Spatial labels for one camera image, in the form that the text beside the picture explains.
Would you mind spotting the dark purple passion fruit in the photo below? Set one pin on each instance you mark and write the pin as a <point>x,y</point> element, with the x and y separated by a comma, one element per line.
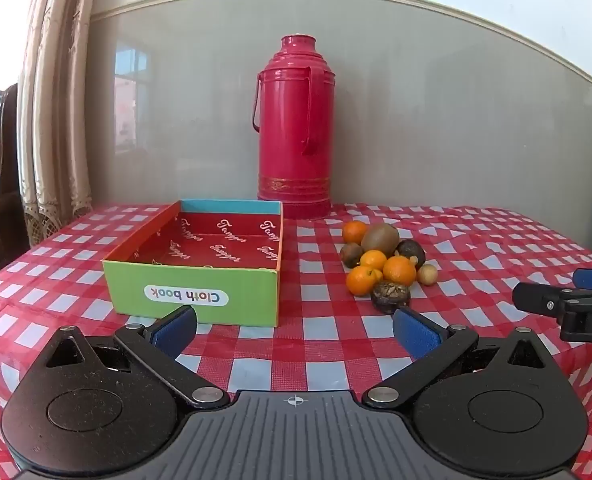
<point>412,252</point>

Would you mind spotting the small beige round fruit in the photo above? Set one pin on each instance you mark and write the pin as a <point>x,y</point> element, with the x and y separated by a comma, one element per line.
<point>427,275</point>

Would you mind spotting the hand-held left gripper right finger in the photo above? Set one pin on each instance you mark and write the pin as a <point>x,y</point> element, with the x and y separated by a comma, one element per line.
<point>416,335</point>

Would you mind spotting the colourful cardboard box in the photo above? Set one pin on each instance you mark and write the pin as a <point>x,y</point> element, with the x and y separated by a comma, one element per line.
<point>195,290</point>

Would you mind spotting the red white checkered tablecloth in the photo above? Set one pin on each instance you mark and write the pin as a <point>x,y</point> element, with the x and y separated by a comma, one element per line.
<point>306,345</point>

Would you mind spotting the brown kiwi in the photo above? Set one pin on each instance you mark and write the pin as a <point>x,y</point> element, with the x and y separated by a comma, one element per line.
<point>380,238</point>

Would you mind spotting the beige lace curtain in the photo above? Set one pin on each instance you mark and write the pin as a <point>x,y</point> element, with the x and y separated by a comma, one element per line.
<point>50,110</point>

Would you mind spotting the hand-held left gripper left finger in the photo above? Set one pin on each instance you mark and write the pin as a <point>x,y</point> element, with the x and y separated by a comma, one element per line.
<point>175,332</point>

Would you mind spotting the red thermos flask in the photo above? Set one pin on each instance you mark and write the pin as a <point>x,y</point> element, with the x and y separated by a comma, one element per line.
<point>296,130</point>

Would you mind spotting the orange mandarin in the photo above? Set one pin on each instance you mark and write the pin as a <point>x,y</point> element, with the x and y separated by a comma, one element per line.
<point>400,270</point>
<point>361,280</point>
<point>373,259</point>
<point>354,232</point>

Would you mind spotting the small brown round fruit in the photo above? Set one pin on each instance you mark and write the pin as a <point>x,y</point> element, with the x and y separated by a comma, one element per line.
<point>351,255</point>

